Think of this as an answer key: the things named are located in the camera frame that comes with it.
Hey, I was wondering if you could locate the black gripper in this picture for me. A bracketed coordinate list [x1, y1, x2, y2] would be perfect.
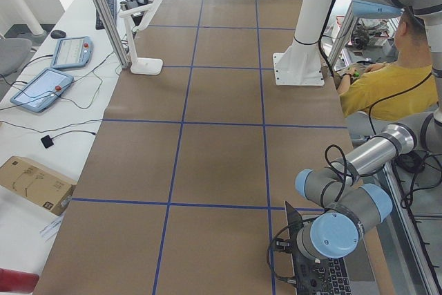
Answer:
[296, 260, 332, 294]

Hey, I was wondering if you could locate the grey laptop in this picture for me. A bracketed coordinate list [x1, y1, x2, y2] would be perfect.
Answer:
[285, 202, 352, 294]

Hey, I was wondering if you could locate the white desk lamp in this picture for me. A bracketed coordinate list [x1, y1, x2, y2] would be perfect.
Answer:
[118, 0, 165, 76]

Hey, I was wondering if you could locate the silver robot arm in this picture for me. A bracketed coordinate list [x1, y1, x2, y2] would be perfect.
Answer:
[294, 0, 441, 263]

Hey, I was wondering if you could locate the black computer mouse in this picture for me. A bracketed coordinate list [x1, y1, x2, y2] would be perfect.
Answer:
[50, 30, 66, 39]

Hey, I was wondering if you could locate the person in yellow shirt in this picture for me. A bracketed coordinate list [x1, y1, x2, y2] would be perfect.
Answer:
[338, 8, 438, 122]

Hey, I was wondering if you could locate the brown cardboard box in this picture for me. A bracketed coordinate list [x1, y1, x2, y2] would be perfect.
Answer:
[1, 156, 77, 216]

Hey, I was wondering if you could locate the small black square device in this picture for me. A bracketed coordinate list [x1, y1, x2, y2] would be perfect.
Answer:
[40, 135, 54, 149]

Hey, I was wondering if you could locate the red cylinder object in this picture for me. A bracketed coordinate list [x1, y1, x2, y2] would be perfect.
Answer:
[1, 268, 39, 294]

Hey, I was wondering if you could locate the near blue teach pendant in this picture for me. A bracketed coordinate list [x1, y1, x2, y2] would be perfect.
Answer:
[10, 68, 74, 113]

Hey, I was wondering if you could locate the blue teach pendant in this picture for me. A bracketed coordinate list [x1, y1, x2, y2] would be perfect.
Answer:
[10, 68, 74, 113]
[50, 36, 93, 70]

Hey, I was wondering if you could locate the far blue teach pendant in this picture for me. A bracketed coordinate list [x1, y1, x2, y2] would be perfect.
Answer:
[50, 36, 93, 70]

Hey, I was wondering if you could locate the black keyboard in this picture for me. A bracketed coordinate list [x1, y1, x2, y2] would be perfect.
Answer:
[95, 0, 117, 30]

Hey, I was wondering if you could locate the aluminium frame post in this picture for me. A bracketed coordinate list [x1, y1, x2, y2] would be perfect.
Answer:
[93, 0, 128, 69]

